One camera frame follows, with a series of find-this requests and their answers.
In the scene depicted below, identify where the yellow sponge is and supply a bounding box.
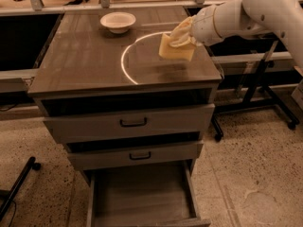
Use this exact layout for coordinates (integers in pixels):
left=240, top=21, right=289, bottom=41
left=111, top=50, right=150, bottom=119
left=158, top=33, right=196, bottom=61

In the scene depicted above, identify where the white bowl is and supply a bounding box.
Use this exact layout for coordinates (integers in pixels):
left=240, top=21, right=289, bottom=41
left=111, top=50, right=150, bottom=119
left=100, top=12, right=136, bottom=34

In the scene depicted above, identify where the black stand leg left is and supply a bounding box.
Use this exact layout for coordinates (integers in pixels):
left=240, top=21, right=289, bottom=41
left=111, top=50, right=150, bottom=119
left=0, top=157, right=41, bottom=220

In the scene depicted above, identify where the grey drawer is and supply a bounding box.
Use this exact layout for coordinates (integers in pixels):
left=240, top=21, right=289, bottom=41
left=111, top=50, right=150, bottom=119
left=68, top=140, right=203, bottom=170
left=44, top=104, right=214, bottom=144
left=86, top=161, right=211, bottom=227

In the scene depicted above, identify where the top grey drawer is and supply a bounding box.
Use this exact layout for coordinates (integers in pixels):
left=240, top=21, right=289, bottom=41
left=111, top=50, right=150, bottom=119
left=44, top=104, right=214, bottom=144

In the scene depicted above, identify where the bottom grey drawer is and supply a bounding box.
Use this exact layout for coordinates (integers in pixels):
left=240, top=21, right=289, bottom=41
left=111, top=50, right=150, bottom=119
left=86, top=161, right=211, bottom=227

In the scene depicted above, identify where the middle grey drawer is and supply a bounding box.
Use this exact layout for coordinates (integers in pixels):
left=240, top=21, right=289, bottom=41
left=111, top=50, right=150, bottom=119
left=68, top=140, right=203, bottom=170

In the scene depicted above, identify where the black middle drawer handle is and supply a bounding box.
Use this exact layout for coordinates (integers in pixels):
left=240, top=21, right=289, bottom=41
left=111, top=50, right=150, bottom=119
left=129, top=151, right=152, bottom=161

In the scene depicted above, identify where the black drawer handle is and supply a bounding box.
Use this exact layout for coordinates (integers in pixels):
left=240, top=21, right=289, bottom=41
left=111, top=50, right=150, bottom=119
left=129, top=151, right=152, bottom=161
left=119, top=117, right=148, bottom=128

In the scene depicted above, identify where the black top drawer handle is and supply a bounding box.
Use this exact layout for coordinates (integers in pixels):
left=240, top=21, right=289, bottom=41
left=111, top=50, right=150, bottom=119
left=119, top=117, right=148, bottom=128

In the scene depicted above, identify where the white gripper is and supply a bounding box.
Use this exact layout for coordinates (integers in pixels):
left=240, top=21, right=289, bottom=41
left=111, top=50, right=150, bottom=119
left=169, top=5, right=223, bottom=47

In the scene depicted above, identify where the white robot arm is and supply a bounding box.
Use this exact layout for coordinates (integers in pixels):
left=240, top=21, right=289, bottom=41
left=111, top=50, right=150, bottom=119
left=169, top=0, right=303, bottom=67

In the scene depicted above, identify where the rolling side table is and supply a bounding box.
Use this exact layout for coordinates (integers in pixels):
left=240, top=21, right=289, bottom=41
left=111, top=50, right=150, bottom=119
left=211, top=39, right=299, bottom=142

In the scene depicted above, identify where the grey drawer cabinet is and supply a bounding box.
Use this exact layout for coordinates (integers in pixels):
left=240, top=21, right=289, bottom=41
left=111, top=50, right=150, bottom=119
left=27, top=5, right=223, bottom=227

